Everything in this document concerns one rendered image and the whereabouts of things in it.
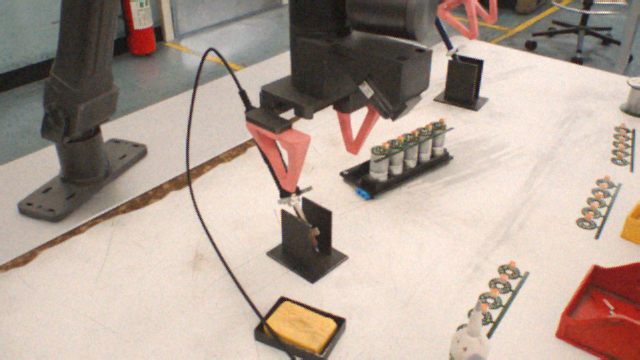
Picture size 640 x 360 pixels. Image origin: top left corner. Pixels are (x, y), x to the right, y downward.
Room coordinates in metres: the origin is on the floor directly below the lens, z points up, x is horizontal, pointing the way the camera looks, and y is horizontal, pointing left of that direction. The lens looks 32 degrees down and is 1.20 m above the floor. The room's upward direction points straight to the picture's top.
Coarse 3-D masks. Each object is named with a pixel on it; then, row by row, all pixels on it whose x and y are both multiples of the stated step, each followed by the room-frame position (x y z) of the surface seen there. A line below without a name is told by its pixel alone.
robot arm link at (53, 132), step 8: (48, 104) 0.67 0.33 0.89; (56, 104) 0.67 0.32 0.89; (48, 112) 0.67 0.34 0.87; (56, 112) 0.66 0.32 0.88; (64, 112) 0.66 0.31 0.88; (48, 120) 0.67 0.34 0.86; (56, 120) 0.66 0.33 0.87; (64, 120) 0.66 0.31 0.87; (104, 120) 0.73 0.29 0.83; (48, 128) 0.67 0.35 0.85; (56, 128) 0.67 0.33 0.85; (64, 128) 0.66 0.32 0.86; (48, 136) 0.68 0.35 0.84; (56, 136) 0.67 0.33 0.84; (64, 136) 0.67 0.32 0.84
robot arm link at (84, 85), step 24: (72, 0) 0.65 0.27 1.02; (96, 0) 0.64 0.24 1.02; (72, 24) 0.65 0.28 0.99; (96, 24) 0.65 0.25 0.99; (72, 48) 0.66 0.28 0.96; (96, 48) 0.66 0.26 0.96; (72, 72) 0.66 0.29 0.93; (96, 72) 0.67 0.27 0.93; (48, 96) 0.68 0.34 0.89; (72, 96) 0.65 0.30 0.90; (96, 96) 0.68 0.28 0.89; (72, 120) 0.66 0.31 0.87; (96, 120) 0.68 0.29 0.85
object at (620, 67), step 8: (632, 0) 2.42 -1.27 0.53; (632, 8) 2.41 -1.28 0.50; (632, 16) 2.41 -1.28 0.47; (632, 24) 2.40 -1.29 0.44; (624, 32) 2.41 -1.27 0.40; (632, 32) 2.40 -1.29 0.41; (624, 40) 2.41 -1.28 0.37; (632, 40) 2.40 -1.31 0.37; (624, 48) 2.40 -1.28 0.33; (624, 56) 2.40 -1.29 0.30; (616, 64) 2.41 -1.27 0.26; (624, 64) 2.39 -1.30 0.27; (616, 72) 2.41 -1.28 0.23
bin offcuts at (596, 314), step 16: (592, 272) 0.49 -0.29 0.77; (608, 272) 0.48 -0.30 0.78; (624, 272) 0.47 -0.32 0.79; (592, 288) 0.48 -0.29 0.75; (608, 288) 0.48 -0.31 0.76; (624, 288) 0.47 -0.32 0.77; (576, 304) 0.45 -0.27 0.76; (592, 304) 0.46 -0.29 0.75; (608, 304) 0.46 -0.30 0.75; (624, 304) 0.46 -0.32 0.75; (560, 320) 0.42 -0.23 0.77; (576, 320) 0.41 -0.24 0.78; (592, 320) 0.40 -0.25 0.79; (608, 320) 0.39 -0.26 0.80; (624, 320) 0.38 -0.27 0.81; (560, 336) 0.41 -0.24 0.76; (576, 336) 0.40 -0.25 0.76; (592, 336) 0.40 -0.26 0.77; (608, 336) 0.39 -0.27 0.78; (624, 336) 0.38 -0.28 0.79; (592, 352) 0.39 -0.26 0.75; (608, 352) 0.39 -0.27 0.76; (624, 352) 0.38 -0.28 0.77
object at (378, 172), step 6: (378, 150) 0.68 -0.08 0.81; (372, 156) 0.68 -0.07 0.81; (378, 156) 0.67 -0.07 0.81; (372, 162) 0.67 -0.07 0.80; (378, 162) 0.67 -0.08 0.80; (384, 162) 0.67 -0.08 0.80; (372, 168) 0.67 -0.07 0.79; (378, 168) 0.67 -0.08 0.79; (384, 168) 0.67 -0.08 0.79; (372, 174) 0.67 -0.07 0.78; (378, 174) 0.67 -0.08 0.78; (384, 174) 0.67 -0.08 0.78; (372, 180) 0.67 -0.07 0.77; (378, 180) 0.67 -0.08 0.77; (384, 180) 0.67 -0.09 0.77
